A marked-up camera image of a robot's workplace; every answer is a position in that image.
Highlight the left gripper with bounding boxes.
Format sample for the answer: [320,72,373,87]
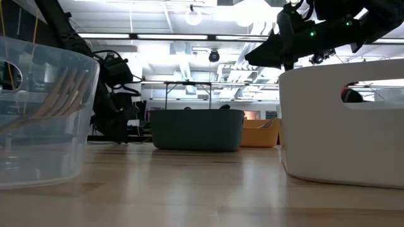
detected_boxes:
[91,52,141,144]

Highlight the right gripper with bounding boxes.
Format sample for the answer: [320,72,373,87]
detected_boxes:
[244,4,362,72]

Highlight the gold fork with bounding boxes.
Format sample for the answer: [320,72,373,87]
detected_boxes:
[61,71,93,117]
[31,67,80,119]

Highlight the clear plastic bin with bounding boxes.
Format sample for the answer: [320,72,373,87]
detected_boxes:
[0,35,100,190]

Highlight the teal plastic bin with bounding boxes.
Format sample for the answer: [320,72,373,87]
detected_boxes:
[149,108,246,151]

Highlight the black round ceiling device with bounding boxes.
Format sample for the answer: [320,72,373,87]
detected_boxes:
[208,49,221,64]

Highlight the white globe pendant lamp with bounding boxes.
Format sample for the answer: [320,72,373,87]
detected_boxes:
[184,3,203,26]

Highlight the orange plastic bin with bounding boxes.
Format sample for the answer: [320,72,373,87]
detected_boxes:
[241,118,283,148]

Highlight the white plastic bin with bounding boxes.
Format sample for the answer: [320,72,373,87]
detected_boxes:
[278,58,404,190]

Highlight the black aluminium table frame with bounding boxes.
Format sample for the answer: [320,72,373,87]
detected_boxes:
[87,134,154,143]

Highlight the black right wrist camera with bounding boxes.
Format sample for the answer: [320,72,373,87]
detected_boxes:
[308,47,337,66]

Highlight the black folding table frame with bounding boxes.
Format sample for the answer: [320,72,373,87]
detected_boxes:
[163,81,213,110]

